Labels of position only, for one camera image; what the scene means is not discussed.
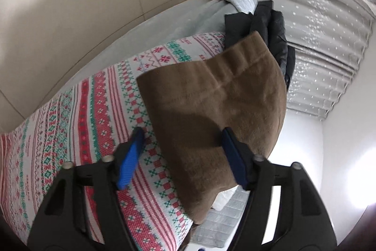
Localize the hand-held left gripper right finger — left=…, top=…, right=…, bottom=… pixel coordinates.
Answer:
left=220, top=127, right=338, bottom=251

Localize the red green patterned blanket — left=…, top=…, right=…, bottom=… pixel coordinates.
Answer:
left=0, top=31, right=228, bottom=251

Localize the brown fleece garment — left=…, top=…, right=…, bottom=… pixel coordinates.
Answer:
left=137, top=31, right=288, bottom=225

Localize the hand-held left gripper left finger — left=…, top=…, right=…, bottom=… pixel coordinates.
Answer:
left=28, top=127, right=147, bottom=251

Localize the black quilted jacket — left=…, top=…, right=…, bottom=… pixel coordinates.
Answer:
left=224, top=0, right=296, bottom=93

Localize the grey star print curtain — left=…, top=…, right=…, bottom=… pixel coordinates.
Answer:
left=219, top=0, right=376, bottom=122

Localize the grey bed sheet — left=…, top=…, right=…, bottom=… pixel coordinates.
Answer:
left=73, top=0, right=235, bottom=81

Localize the white quilted mattress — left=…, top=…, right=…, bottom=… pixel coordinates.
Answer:
left=189, top=188, right=251, bottom=248

